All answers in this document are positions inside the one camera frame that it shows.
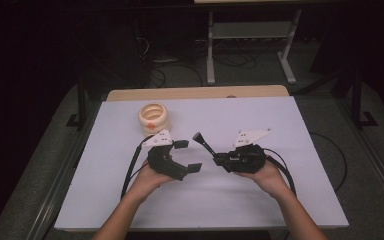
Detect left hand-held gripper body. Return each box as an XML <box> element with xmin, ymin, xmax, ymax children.
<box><xmin>141</xmin><ymin>128</ymin><xmax>190</xmax><ymax>182</ymax></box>

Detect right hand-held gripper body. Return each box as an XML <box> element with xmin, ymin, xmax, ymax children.
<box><xmin>225</xmin><ymin>127</ymin><xmax>273</xmax><ymax>175</ymax></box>

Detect black makeup brush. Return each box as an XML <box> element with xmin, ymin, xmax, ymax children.
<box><xmin>192</xmin><ymin>131</ymin><xmax>219</xmax><ymax>159</ymax></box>

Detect person's left hand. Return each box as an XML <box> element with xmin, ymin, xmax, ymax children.
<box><xmin>129</xmin><ymin>159</ymin><xmax>175</xmax><ymax>203</ymax></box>

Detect person's right hand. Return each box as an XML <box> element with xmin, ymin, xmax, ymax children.
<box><xmin>235</xmin><ymin>161</ymin><xmax>294</xmax><ymax>200</ymax></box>

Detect white table board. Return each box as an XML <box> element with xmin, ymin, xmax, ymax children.
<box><xmin>53</xmin><ymin>96</ymin><xmax>350</xmax><ymax>232</ymax></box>

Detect cream ringed duck container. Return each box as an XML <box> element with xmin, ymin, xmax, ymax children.
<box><xmin>137</xmin><ymin>102</ymin><xmax>171</xmax><ymax>137</ymax></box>

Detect black metal stand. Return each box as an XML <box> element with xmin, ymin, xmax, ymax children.
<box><xmin>350</xmin><ymin>68</ymin><xmax>380</xmax><ymax>131</ymax></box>
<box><xmin>65</xmin><ymin>74</ymin><xmax>88</xmax><ymax>131</ymax></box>

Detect grey metal stand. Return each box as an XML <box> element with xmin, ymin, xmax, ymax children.
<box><xmin>205</xmin><ymin>9</ymin><xmax>303</xmax><ymax>86</ymax></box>

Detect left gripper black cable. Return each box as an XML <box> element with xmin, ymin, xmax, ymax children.
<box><xmin>120</xmin><ymin>134</ymin><xmax>155</xmax><ymax>200</ymax></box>

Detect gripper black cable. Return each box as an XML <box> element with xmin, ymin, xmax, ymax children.
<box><xmin>120</xmin><ymin>134</ymin><xmax>155</xmax><ymax>200</ymax></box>
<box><xmin>262</xmin><ymin>147</ymin><xmax>297</xmax><ymax>197</ymax></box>

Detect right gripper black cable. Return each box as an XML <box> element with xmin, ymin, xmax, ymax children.
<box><xmin>262</xmin><ymin>147</ymin><xmax>297</xmax><ymax>197</ymax></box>

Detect tangled black floor cables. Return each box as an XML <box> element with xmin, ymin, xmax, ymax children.
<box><xmin>134</xmin><ymin>19</ymin><xmax>259</xmax><ymax>88</ymax></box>

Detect thin black floor cable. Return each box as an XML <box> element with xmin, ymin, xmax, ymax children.
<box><xmin>309</xmin><ymin>131</ymin><xmax>348</xmax><ymax>193</ymax></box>

